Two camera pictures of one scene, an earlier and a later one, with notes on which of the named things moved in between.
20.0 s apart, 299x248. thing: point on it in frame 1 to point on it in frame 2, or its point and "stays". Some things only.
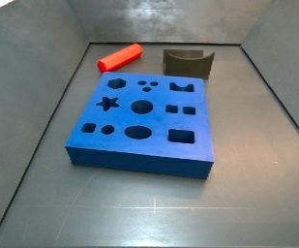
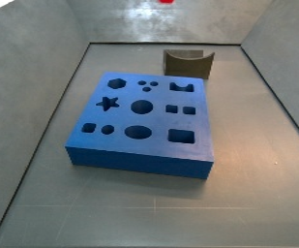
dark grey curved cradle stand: (187, 63) stays
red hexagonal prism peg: (120, 57) to (166, 1)
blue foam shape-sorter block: (146, 122) stays
